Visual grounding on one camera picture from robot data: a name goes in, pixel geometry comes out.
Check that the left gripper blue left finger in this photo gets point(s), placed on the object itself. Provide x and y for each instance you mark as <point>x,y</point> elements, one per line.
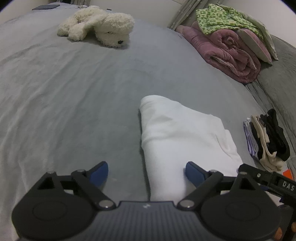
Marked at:
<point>98,174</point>

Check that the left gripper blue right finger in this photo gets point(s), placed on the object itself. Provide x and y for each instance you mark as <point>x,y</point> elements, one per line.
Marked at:
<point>195,174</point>

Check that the white t-shirt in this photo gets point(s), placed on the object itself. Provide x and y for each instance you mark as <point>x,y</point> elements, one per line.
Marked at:
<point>173,135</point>

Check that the orange card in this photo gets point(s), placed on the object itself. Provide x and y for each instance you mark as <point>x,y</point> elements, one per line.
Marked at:
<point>288,174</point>

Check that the beige folded garment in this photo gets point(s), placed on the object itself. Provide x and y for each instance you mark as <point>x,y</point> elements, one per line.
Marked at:
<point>269,160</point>

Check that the black folded garment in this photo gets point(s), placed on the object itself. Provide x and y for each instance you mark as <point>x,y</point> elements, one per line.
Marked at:
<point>278,141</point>

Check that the lavender folded garment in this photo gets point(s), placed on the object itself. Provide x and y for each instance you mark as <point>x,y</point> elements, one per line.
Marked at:
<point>252,143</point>

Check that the grey quilted mat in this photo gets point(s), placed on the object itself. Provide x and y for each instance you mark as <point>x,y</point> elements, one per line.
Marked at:
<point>274,87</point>

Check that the pink quilt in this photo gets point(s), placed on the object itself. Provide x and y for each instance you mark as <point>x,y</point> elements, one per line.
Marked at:
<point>224,50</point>

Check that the pink white pillow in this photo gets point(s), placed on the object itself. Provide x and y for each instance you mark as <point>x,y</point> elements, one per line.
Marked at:
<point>255,45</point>

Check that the white plush dog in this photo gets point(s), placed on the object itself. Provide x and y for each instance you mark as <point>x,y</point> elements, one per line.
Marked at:
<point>110,29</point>

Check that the pale green pillow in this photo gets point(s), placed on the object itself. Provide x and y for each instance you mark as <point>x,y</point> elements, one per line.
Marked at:
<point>261,30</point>

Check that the green patterned blanket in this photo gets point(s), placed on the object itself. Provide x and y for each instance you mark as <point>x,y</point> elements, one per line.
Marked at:
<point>215,18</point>

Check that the grey curtain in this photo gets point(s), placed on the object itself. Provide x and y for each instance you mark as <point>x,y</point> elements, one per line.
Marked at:
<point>187,7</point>

